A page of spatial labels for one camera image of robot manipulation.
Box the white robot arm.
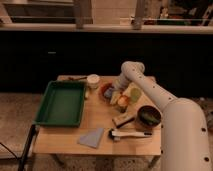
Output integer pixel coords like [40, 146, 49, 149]
[113, 61, 213, 171]

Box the green translucent cup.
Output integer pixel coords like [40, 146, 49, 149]
[130, 88, 142, 103]

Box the wooden block with black edge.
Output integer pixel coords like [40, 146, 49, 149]
[112, 113, 135, 128]

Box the wooden table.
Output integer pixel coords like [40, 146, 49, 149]
[32, 74, 164, 168]

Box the white cup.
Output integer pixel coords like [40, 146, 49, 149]
[87, 74, 100, 89]

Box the dark brown bowl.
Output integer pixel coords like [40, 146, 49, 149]
[137, 105, 161, 129]

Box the white black dish brush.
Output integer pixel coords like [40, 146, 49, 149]
[108, 129, 151, 141]

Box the green vegetable in bowl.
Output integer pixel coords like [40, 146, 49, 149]
[142, 113, 160, 125]

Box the blue-grey cloth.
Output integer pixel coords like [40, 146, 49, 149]
[78, 128, 104, 148]

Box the brown spoon utensil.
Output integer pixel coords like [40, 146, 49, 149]
[68, 77, 87, 81]

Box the green plastic tray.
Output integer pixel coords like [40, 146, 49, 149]
[34, 81, 86, 127]

